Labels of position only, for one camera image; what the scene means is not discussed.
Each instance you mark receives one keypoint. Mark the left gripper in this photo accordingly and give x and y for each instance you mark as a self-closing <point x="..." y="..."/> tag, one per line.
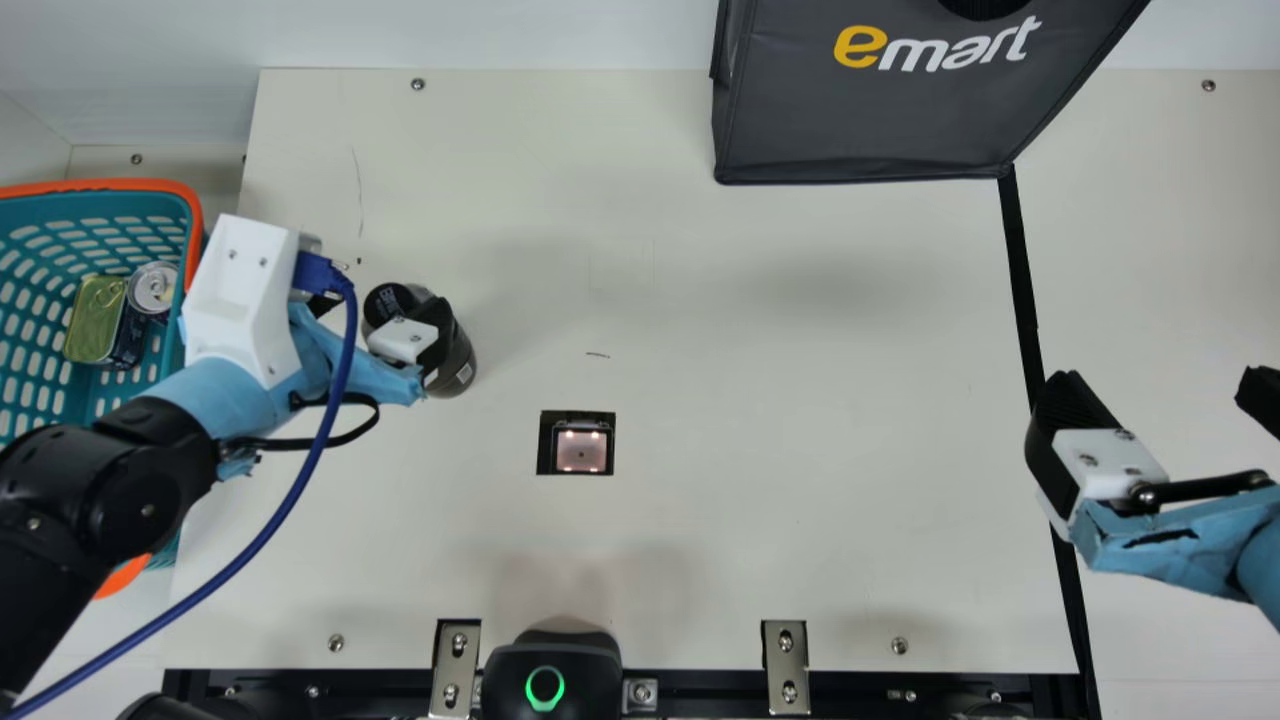
<point x="240" y="400"/>

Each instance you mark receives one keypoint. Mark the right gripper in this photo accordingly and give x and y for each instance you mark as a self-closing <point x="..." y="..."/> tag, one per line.
<point x="1180" y="545"/>

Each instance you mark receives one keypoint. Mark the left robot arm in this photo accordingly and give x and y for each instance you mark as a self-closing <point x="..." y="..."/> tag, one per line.
<point x="80" y="500"/>

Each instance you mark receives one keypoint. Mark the teal shopping basket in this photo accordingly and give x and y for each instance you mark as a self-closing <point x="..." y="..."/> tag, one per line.
<point x="40" y="250"/>

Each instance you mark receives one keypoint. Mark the black strip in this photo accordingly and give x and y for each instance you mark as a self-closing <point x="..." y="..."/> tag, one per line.
<point x="1022" y="300"/>

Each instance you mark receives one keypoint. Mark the small square scanner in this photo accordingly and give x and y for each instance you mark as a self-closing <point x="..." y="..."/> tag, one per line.
<point x="578" y="445"/>

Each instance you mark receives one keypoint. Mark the can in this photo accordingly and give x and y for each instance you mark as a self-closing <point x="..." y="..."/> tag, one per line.
<point x="153" y="288"/>

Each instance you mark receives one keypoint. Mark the rectangular tin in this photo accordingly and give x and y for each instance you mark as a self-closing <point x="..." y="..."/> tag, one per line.
<point x="95" y="320"/>

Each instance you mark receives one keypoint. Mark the black device with green light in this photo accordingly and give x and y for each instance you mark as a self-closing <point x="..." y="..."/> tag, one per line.
<point x="550" y="670"/>

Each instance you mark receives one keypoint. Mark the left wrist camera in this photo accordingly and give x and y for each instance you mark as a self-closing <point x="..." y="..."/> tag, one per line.
<point x="240" y="295"/>

